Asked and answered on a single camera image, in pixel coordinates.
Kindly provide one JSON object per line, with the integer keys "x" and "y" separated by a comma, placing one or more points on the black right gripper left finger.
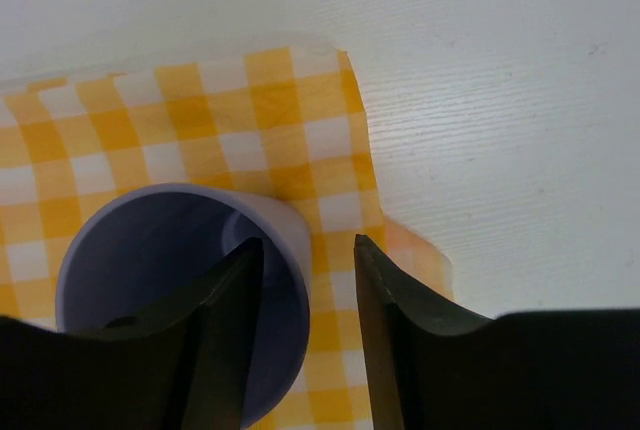
{"x": 180, "y": 363}

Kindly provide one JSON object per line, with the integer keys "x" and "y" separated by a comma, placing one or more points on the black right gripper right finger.
{"x": 432, "y": 364}

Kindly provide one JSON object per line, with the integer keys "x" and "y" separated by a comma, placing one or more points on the yellow white checkered cloth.
{"x": 287, "y": 123}

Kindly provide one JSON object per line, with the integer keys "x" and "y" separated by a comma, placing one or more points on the lilac plastic cup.
{"x": 148, "y": 242}

